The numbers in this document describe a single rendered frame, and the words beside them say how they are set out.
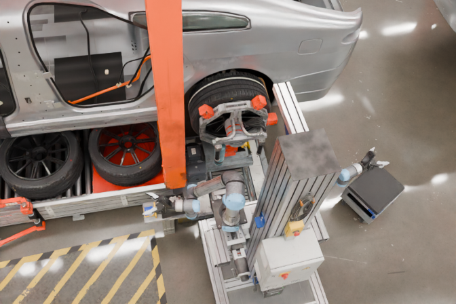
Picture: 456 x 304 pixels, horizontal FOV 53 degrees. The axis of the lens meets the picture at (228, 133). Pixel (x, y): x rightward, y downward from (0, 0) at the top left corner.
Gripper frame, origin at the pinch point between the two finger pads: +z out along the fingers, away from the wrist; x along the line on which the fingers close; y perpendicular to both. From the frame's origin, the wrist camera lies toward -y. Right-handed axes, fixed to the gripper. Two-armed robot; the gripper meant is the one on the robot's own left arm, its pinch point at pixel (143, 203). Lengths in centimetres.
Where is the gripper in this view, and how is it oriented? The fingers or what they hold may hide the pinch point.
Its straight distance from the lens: 294.2
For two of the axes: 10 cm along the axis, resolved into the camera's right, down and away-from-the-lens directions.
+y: -0.5, 6.3, 7.8
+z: -10.0, -0.3, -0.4
